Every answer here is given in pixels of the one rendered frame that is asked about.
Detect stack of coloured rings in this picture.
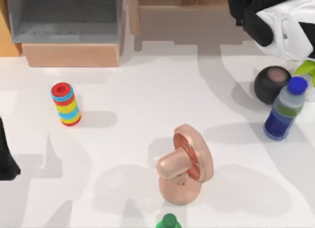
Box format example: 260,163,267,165
50,82,82,127

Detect blue capped water bottle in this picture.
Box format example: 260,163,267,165
263,76,309,141

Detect pale wooden open shelf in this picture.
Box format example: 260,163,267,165
128,0,257,52

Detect rose gold desk fan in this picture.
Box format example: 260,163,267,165
156,123,215,206

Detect wooden cupboard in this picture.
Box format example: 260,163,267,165
0,0,23,58

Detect green bottle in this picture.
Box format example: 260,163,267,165
155,213,184,228

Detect green plant leaves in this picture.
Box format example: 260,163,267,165
293,60,315,88

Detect pale wooden drawer front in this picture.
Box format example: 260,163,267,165
21,42,119,68

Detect grey pierced drawer inside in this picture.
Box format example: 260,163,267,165
6,0,123,44

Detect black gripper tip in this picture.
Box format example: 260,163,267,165
0,116,22,182

